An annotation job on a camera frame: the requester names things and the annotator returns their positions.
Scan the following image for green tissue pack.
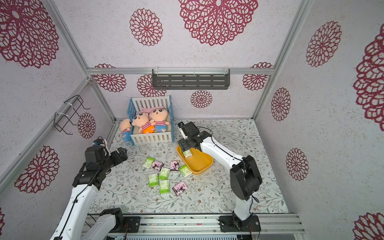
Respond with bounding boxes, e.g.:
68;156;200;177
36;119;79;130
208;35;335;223
143;157;155;169
148;174;159;188
183;150;193;159
179;165;192;178
158;167;170;180
159;180;170;195

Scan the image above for yellow plastic storage box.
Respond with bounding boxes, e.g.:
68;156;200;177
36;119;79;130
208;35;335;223
177;146;214;176

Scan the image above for pink kuromi tissue pack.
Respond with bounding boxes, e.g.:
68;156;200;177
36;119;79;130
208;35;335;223
151;161;164;171
170;161;180;172
172;182;188;196

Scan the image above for pink kuromi tissue pack bottom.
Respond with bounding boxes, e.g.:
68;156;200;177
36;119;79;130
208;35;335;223
172;182;188;196

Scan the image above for green tissue pack bottom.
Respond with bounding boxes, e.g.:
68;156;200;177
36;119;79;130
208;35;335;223
159;180;170;195

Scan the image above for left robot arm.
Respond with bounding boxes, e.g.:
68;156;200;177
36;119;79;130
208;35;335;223
51;145;141;240

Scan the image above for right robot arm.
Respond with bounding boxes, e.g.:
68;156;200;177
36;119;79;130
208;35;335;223
178;122;263;233

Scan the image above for plush doll outside crib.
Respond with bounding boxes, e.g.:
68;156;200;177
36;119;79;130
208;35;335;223
119;119;132;142

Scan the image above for plush doll blue shorts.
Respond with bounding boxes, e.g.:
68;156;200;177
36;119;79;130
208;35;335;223
149;109;170;133

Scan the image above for plush doll orange shorts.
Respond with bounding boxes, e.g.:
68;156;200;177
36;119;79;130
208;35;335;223
132;113;155;134

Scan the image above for blue white toy crib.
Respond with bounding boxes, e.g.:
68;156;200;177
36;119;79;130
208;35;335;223
122;96;174;145

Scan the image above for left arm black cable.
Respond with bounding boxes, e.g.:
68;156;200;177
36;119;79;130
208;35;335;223
56;136;113;240

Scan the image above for grey wall shelf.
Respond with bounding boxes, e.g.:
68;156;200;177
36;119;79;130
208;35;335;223
152;69;231;90

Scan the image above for black wire wall rack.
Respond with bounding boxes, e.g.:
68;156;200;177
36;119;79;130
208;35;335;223
53;95;90;136

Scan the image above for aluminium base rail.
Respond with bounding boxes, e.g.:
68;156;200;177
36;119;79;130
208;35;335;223
123;214;306;237

